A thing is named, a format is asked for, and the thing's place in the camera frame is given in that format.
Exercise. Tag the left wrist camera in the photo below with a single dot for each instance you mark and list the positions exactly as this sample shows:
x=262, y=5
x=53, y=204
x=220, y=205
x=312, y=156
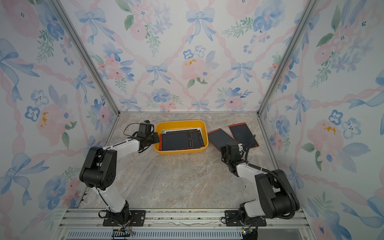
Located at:
x=146, y=129

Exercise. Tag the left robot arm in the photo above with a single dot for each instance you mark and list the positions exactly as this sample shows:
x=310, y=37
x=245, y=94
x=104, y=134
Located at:
x=100, y=169

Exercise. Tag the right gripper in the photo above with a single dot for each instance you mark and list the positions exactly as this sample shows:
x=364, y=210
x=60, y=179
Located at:
x=226, y=153

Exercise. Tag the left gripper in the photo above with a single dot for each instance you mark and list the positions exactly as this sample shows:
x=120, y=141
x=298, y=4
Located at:
x=155, y=135

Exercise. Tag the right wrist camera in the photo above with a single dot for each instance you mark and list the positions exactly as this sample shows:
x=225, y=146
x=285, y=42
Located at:
x=240, y=148

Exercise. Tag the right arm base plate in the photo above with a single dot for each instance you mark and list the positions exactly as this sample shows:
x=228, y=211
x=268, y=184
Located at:
x=239, y=218

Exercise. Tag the aluminium mounting rail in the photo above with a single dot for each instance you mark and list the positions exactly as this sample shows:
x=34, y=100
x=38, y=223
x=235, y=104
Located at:
x=181, y=224

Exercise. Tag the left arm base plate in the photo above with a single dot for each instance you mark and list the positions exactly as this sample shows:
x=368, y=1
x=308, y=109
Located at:
x=130, y=218

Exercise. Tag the yellow plastic storage box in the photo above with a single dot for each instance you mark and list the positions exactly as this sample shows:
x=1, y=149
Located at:
x=179, y=125

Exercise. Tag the red writing tablet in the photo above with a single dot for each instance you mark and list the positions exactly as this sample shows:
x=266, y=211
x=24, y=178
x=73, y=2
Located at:
x=243, y=135
x=175, y=141
x=219, y=138
x=197, y=139

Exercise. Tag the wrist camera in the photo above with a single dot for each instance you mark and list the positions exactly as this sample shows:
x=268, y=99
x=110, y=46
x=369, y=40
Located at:
x=146, y=129
x=240, y=148

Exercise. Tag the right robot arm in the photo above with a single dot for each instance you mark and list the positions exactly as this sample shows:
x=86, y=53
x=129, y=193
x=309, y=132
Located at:
x=276, y=197

